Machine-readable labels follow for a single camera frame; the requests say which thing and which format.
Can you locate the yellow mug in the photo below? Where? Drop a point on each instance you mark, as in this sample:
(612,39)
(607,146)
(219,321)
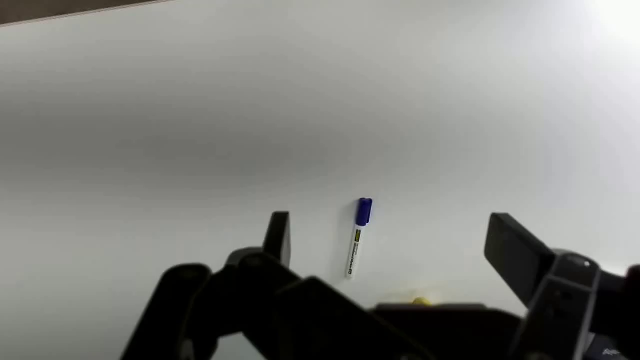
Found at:
(420,300)

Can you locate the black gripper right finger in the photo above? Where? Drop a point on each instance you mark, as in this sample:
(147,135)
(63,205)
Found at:
(573,304)

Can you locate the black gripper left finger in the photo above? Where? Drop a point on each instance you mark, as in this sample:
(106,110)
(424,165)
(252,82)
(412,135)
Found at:
(279,313)

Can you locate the blue capped white marker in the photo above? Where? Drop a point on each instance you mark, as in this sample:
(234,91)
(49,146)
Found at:
(360,220)

